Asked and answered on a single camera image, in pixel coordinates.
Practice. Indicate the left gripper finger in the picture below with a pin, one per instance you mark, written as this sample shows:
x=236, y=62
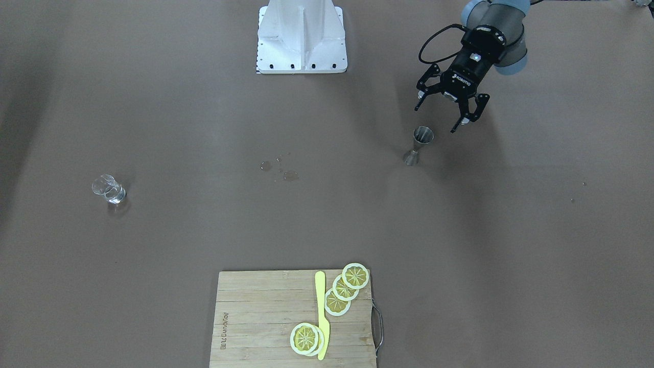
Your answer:
x=425, y=90
x=463, y=102

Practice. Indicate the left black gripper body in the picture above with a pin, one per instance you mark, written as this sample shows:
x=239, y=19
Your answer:
x=464, y=75

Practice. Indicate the steel jigger shaker cup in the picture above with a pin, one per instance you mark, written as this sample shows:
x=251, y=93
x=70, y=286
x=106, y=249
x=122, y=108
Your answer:
x=422, y=136

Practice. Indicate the clear glass measuring cup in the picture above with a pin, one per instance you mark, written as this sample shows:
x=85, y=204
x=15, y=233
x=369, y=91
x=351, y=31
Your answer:
x=107, y=187

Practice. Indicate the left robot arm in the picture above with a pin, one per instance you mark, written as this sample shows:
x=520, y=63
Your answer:
x=508, y=17

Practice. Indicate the yellow plastic knife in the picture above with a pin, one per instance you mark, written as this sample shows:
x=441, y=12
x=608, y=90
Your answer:
x=323, y=323

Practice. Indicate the lemon slice on board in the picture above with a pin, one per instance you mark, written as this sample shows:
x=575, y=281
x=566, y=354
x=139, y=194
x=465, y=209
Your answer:
x=303, y=339

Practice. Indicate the wooden cutting board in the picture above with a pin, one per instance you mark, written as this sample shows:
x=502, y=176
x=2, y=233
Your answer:
x=255, y=312

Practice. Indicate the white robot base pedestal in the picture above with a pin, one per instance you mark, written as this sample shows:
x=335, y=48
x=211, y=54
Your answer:
x=297, y=37

